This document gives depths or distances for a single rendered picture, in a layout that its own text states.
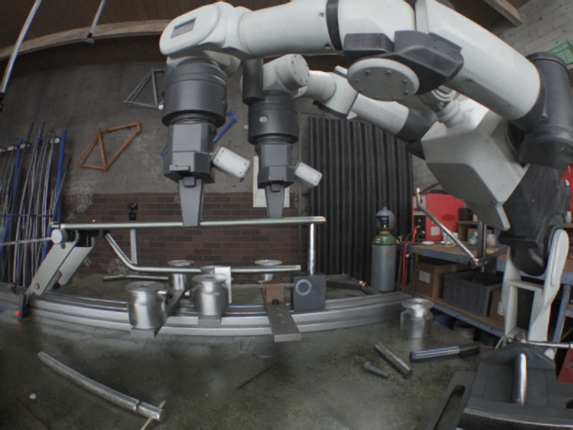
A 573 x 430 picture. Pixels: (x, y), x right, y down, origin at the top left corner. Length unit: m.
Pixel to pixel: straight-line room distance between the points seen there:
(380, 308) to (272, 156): 0.30
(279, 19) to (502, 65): 0.25
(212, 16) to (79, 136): 3.66
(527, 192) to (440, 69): 0.35
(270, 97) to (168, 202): 2.82
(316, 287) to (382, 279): 1.79
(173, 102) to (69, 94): 4.04
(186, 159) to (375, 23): 0.24
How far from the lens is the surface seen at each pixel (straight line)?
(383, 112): 0.72
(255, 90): 0.44
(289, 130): 0.43
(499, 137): 0.50
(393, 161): 3.23
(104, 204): 3.53
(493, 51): 0.32
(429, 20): 0.29
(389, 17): 0.30
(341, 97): 0.68
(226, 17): 0.35
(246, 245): 3.08
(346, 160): 2.94
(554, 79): 0.45
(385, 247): 2.14
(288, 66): 0.45
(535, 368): 0.35
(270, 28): 0.32
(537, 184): 0.60
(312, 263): 0.41
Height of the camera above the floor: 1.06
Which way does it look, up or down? level
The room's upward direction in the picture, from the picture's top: straight up
